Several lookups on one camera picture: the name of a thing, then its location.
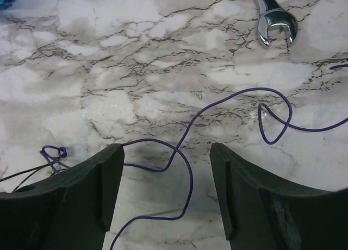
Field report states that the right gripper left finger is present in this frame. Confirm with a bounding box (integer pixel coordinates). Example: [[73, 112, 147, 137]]
[[1, 144, 125, 250]]

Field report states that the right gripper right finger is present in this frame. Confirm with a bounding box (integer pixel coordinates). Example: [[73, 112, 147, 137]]
[[210, 143, 347, 249]]

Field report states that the black cable with white bands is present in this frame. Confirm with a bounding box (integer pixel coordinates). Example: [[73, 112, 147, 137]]
[[0, 164, 69, 192]]

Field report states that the small silver wrench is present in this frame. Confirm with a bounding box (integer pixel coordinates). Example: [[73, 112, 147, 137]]
[[255, 0, 299, 49]]

